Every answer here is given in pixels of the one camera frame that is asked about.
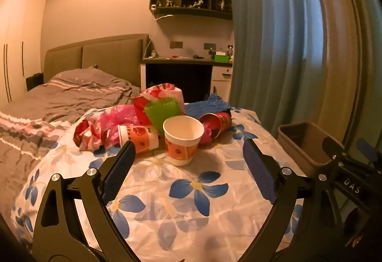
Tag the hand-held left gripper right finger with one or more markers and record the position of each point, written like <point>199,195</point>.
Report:
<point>259,169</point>

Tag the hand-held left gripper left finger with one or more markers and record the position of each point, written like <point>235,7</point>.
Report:
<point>119,172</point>

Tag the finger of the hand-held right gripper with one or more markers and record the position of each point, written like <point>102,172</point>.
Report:
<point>334,145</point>
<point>365,147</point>

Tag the grey plastic trash bin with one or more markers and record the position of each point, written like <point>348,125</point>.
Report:
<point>301,142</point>

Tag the white orange paper cup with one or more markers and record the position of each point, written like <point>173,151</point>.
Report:
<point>140,138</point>
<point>179,151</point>

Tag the red white plastic wrapper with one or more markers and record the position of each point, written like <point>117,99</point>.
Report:
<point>85,133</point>

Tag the dark red paper cup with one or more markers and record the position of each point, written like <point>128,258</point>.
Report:
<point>216,123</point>

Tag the pink plastic bag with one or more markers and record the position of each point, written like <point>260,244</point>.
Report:
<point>119,114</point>

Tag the green crumpled plastic wrapper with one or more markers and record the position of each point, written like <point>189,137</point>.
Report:
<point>162,111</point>

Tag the blue knitted cloth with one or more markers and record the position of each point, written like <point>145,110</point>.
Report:
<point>203,106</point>

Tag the red white plastic bag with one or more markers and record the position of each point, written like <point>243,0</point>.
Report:
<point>161,91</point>

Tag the white drawer cabinet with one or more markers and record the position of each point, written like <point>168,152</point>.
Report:
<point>220,76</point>

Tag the beige curtain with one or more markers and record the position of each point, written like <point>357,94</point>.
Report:
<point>334,41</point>

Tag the brown padded headboard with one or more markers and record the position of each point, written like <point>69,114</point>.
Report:
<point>113,55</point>

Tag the green box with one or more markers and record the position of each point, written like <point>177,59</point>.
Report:
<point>221,57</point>

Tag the blue curtain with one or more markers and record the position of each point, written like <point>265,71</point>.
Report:
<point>268,41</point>

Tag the dark nightstand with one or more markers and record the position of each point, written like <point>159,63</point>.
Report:
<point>34,81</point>

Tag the dark desk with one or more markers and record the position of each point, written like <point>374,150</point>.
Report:
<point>179,60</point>

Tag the white wardrobe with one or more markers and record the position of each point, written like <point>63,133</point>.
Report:
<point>18,41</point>

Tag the grey wall socket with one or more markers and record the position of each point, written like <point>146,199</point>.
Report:
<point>209,46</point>
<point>176,45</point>

